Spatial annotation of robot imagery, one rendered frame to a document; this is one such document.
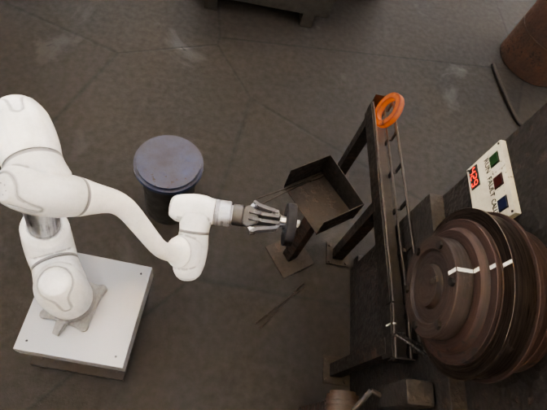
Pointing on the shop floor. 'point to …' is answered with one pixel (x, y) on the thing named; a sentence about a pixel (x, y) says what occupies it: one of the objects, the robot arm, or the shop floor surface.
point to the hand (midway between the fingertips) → (289, 222)
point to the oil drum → (528, 46)
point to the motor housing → (334, 401)
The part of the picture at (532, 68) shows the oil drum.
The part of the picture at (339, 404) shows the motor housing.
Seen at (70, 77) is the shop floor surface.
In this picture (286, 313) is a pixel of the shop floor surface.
